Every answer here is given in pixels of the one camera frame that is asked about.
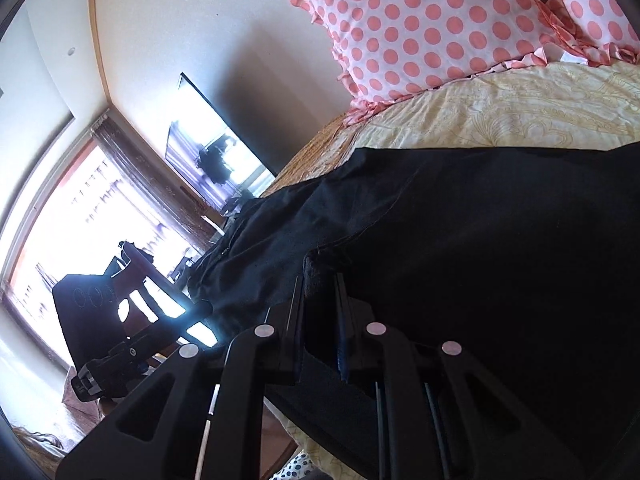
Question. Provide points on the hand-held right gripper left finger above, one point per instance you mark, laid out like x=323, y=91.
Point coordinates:
x=287, y=340

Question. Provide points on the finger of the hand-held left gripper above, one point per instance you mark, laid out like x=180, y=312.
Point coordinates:
x=127, y=357

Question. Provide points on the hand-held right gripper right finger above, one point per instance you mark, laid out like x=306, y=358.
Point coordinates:
x=345, y=340

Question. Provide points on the black pants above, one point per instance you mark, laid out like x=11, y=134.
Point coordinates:
x=475, y=240

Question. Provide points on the black chair backrest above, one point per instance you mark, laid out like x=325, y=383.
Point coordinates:
x=85, y=315

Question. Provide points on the wooden chair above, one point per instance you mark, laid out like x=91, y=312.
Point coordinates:
x=145, y=275

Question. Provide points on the white dark-spotted cloth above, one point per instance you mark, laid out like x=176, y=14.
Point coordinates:
x=295, y=470

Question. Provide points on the bright window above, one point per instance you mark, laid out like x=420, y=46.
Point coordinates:
x=65, y=220

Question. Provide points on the brown curtain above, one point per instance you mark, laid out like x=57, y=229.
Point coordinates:
x=150, y=175

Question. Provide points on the yellow patterned blanket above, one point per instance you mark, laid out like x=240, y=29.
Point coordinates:
x=500, y=110

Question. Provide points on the pink polka dot pillow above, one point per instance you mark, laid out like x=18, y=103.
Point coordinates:
x=430, y=25
x=595, y=5

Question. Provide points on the wall-mounted television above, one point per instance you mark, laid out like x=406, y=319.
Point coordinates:
x=210, y=160

